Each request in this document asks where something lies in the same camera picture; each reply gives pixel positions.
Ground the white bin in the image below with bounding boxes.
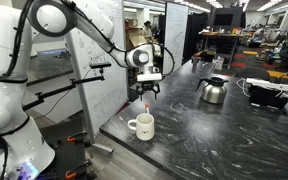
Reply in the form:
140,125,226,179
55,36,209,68
213,55,226,72

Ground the seated person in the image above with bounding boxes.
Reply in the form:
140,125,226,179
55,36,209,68
248,27,269,48

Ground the black wall monitor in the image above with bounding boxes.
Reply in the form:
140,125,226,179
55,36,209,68
213,7,244,28

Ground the standing person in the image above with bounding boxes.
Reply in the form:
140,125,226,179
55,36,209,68
141,20,154,38

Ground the wooden office desk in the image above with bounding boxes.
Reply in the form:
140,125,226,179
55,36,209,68
199,31,253,70

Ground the white power strip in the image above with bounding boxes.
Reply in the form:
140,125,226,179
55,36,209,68
245,77,288,93

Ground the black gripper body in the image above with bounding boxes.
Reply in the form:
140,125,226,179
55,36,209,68
135,81,162,93

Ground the black curtain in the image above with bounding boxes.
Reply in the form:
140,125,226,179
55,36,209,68
184,12,209,58

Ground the dark side counter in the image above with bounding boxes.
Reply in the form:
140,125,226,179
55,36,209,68
25,52,74,87

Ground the black box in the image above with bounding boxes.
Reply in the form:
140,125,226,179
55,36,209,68
248,84,288,110

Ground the orange clamp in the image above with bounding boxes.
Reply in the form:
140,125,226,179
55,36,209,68
64,159,92,180
66,131,88,144

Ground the white ceramic mug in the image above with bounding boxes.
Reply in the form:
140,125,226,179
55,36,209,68
127,112,156,142

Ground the tall narrow whiteboard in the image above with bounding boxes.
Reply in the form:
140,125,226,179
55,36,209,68
161,2,189,79

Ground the large whiteboard with writing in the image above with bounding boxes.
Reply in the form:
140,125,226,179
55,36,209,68
63,0,130,154

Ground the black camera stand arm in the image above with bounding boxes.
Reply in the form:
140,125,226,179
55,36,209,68
21,61,113,113

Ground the steel carafe with black lid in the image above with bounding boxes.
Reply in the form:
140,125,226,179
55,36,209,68
195,76,229,105

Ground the grey office chair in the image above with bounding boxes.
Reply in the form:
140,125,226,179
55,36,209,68
234,66,272,82

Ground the black cart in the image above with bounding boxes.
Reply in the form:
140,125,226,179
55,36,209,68
38,116,97,180

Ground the cardboard box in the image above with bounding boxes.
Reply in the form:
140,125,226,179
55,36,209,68
126,26,149,52

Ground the small grey cup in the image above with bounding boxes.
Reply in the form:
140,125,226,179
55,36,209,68
191,55,201,66

